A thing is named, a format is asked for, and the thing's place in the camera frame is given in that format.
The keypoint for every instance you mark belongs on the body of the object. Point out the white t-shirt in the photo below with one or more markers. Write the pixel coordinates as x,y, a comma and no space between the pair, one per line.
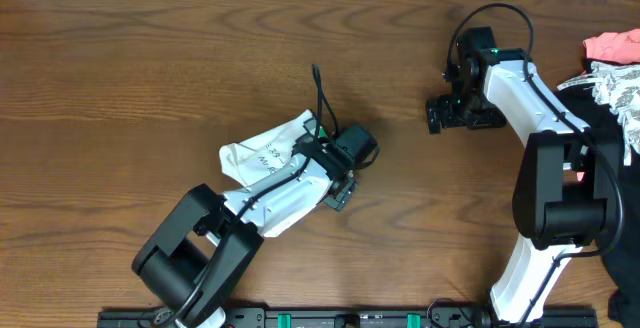
266,159

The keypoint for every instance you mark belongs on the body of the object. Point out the black garment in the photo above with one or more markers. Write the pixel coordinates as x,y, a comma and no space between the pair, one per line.
622,263

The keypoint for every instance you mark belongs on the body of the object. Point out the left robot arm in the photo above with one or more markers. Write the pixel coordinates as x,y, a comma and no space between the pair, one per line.
195,258

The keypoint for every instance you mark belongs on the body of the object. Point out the white floral patterned garment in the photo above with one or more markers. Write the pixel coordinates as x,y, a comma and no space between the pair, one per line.
618,87

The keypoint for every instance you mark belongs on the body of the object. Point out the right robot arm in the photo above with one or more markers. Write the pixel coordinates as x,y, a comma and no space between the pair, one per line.
567,201

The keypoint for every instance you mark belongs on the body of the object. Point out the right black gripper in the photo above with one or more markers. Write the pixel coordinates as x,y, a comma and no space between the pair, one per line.
435,116

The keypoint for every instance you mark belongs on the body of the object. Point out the pink garment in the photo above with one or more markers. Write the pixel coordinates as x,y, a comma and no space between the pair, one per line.
617,48

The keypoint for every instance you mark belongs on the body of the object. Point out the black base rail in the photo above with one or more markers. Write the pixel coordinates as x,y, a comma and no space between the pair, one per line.
445,314

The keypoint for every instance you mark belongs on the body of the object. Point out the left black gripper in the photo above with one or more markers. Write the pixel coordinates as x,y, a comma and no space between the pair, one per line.
341,194

